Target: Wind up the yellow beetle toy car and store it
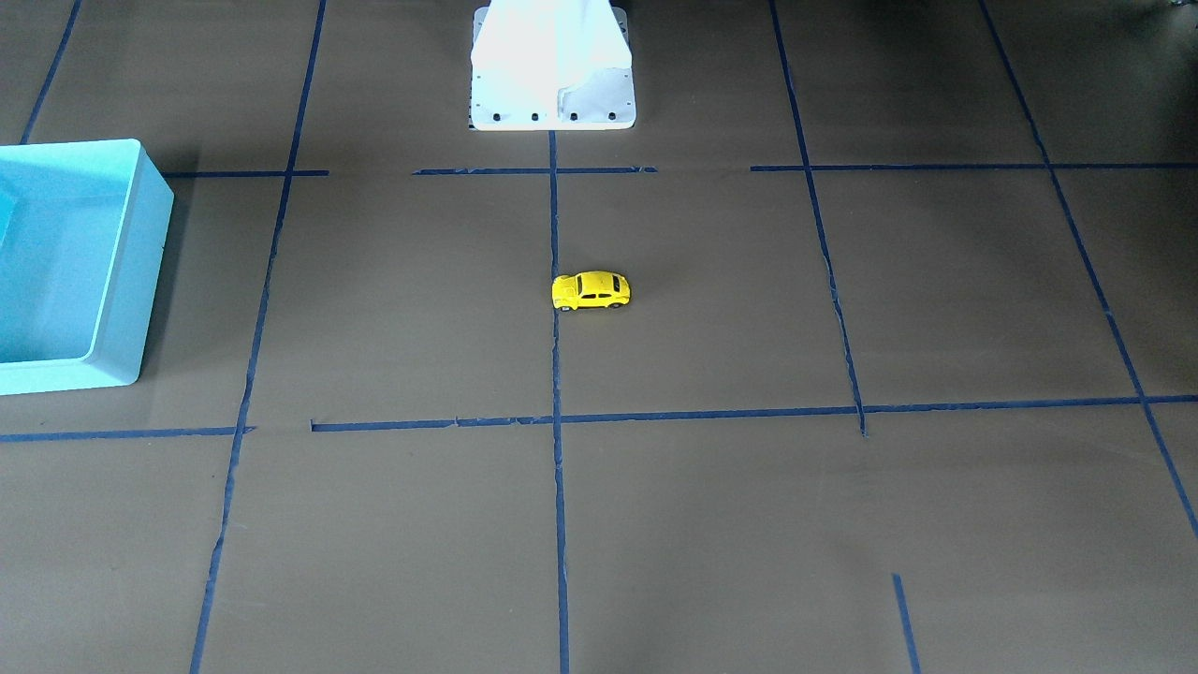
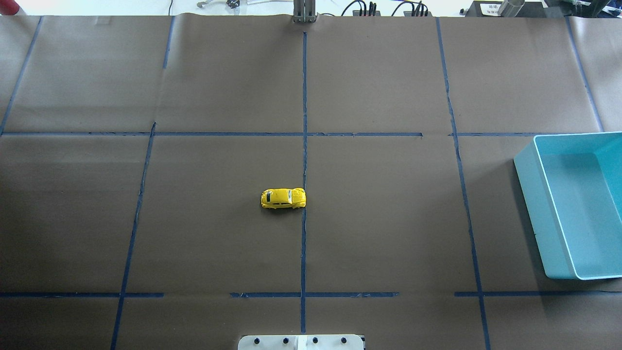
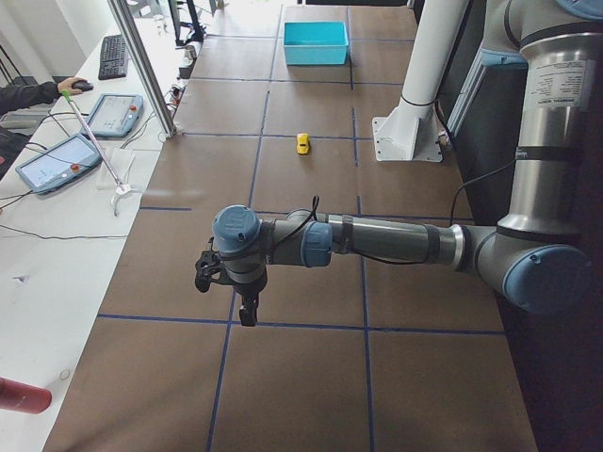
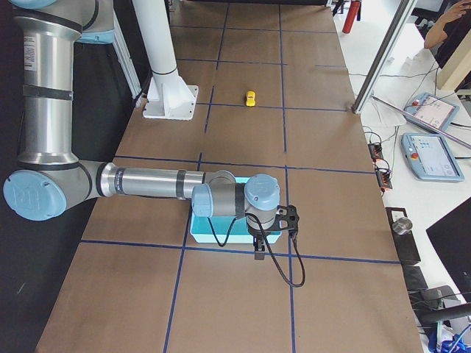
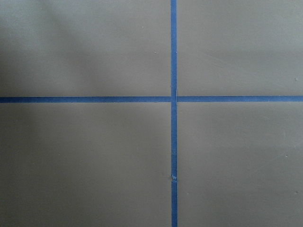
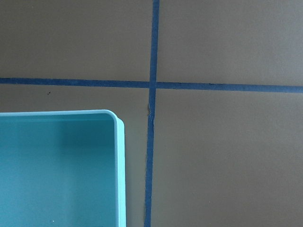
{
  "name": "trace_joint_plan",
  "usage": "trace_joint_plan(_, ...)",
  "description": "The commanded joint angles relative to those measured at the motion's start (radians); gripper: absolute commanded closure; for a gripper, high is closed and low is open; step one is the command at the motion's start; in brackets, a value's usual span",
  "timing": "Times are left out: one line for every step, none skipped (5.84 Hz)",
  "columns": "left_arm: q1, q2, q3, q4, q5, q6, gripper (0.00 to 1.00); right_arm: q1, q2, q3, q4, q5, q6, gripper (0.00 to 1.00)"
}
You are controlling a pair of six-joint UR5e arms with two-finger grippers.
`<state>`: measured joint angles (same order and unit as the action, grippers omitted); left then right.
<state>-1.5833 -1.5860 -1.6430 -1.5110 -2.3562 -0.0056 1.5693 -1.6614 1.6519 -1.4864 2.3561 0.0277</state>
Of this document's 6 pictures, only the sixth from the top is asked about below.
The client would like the turquoise plastic storage bin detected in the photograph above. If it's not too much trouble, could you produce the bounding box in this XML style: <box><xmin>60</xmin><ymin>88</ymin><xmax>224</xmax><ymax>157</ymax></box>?
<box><xmin>0</xmin><ymin>110</ymin><xmax>126</xmax><ymax>227</ymax></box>

